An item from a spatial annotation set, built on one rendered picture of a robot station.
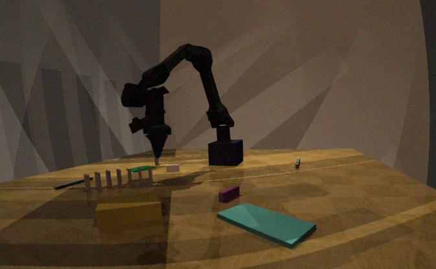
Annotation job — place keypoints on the green rectangular block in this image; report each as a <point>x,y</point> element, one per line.
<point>142,168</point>

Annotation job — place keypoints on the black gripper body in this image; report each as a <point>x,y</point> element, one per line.
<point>156,119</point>

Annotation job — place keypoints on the teal flat rectangular block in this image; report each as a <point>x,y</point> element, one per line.
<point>279,228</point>

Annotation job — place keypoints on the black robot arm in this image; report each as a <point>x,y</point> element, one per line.
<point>137,95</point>

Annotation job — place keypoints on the yellow rectangular block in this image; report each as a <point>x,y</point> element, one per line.
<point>127,209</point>

